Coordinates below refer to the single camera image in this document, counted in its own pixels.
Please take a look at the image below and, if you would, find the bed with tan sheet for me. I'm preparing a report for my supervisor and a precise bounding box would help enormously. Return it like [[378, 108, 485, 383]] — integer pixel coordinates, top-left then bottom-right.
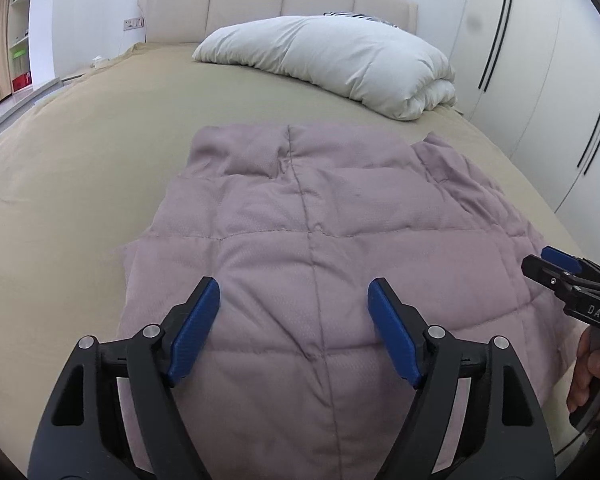
[[0, 40, 581, 480]]

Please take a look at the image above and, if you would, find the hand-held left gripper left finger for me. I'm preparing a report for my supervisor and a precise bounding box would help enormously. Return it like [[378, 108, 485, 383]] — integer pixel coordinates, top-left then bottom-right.
[[27, 276, 222, 480]]

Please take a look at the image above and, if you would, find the beige padded headboard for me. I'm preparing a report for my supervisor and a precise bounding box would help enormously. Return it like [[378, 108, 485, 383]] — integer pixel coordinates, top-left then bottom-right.
[[137, 0, 418, 43]]

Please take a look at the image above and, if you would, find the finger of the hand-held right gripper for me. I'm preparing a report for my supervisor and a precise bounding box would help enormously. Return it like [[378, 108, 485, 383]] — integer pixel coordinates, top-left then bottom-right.
[[541, 246, 583, 272], [522, 255, 581, 293]]

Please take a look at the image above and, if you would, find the mauve hooded puffer jacket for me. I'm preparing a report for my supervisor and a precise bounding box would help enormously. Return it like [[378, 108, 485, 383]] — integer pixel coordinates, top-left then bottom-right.
[[116, 124, 583, 480]]

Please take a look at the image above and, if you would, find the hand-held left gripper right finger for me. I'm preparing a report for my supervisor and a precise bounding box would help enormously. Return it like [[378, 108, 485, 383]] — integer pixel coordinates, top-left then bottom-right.
[[367, 277, 558, 480]]

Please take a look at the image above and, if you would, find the person's right hand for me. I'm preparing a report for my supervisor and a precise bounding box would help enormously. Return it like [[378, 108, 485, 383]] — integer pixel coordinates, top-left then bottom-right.
[[567, 332, 600, 413]]

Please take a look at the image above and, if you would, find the white folded duvet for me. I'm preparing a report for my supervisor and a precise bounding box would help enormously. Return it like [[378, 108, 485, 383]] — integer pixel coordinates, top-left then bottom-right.
[[192, 15, 457, 121]]

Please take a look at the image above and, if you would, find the white wardrobe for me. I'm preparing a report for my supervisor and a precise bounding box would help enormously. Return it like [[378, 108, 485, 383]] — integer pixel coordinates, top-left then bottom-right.
[[415, 0, 600, 241]]

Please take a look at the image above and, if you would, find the white bookshelf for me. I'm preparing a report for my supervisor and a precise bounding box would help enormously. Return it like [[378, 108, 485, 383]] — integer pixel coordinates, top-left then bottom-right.
[[7, 0, 33, 93]]

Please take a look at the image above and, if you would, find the zebra striped pillow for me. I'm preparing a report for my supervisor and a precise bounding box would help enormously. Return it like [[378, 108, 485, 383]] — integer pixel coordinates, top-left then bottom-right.
[[322, 11, 398, 26]]

